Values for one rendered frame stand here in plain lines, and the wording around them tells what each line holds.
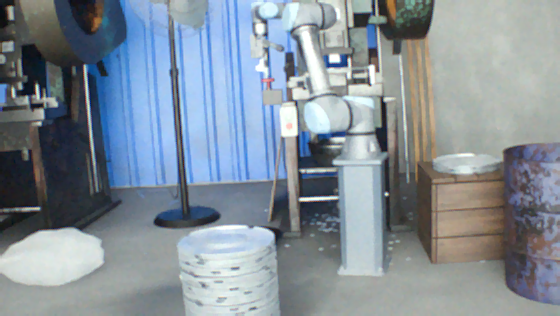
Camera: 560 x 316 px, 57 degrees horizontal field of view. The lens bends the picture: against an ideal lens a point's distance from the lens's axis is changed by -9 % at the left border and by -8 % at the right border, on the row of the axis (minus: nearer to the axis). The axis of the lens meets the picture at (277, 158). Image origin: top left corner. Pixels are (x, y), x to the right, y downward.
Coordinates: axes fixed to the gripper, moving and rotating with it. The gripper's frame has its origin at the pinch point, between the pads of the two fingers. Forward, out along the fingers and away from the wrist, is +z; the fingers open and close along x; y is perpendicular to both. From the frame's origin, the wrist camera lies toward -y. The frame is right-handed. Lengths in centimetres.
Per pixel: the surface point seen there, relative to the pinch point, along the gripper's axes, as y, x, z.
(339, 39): -35.6, -10.2, -15.4
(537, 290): -91, 100, 74
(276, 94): -3.7, 3.0, 9.4
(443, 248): -69, 57, 71
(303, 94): -16.2, -8.0, 10.6
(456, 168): -76, 50, 41
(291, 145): -9.3, 7.0, 33.3
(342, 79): -35.4, -5.0, 4.3
